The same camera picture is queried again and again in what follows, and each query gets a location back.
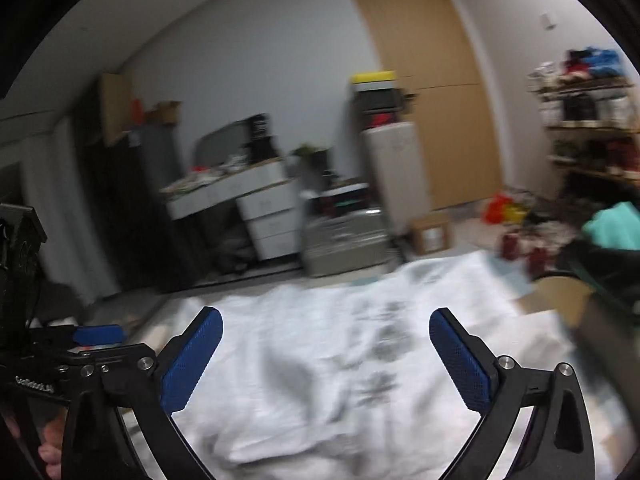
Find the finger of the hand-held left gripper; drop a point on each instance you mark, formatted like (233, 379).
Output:
(120, 351)
(100, 334)

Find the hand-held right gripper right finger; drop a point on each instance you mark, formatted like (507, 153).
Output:
(460, 365)

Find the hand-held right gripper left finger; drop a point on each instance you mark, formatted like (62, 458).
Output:
(192, 360)

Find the white printed garment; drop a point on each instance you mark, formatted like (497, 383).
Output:
(310, 370)

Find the person's left hand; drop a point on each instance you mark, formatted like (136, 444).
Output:
(51, 435)

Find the white curtain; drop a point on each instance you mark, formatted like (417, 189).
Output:
(45, 200)

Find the light patterned floor mat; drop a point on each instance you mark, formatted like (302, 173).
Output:
(505, 280)

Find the tall black cabinet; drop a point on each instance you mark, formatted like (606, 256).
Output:
(105, 210)

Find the closed cardboard box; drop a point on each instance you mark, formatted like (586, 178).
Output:
(431, 235)

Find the beige sofa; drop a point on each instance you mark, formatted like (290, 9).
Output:
(600, 340)

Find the grey mini fridge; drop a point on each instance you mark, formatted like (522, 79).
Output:
(157, 185)

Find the red and yellow bag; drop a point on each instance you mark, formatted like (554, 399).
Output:
(505, 210)

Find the silver flat suitcase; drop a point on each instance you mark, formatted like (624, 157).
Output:
(345, 245)

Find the white desk with drawers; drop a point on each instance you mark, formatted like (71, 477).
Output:
(265, 205)

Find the black helmet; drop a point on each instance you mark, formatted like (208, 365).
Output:
(605, 270)

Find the tan board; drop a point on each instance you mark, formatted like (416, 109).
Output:
(115, 110)

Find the white upright suitcase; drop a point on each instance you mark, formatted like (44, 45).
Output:
(395, 175)

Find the black box with red stripe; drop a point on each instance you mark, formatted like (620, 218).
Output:
(345, 200)

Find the teal cloth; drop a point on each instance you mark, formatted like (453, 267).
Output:
(615, 225)

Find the small open cardboard box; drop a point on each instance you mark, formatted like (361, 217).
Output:
(162, 112)

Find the grey framed mirror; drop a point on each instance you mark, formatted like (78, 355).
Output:
(220, 142)

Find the black labelled box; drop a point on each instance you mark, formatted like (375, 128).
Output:
(260, 135)

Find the green plant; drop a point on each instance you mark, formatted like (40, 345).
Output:
(310, 156)

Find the wooden door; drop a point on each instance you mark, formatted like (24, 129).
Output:
(430, 100)

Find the black shoe box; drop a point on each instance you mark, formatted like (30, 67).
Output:
(382, 107)

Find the wooden storage shelf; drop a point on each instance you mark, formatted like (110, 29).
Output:
(590, 110)

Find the yellow box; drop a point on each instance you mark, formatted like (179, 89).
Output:
(372, 80)

